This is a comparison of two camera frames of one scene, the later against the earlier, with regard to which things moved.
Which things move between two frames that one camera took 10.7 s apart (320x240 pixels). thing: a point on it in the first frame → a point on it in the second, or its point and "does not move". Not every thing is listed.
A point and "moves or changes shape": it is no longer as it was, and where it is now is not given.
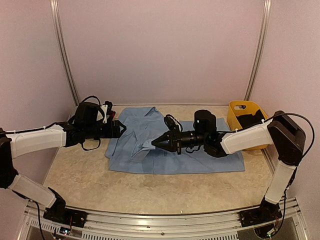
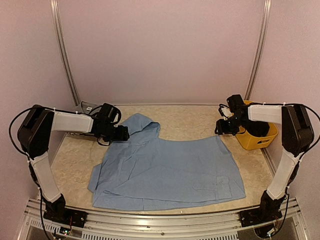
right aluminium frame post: [266, 9] does not move
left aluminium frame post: [54, 7] does not move
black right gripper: [174, 141] → [222, 128]
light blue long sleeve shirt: [130, 133] moves or changes shape
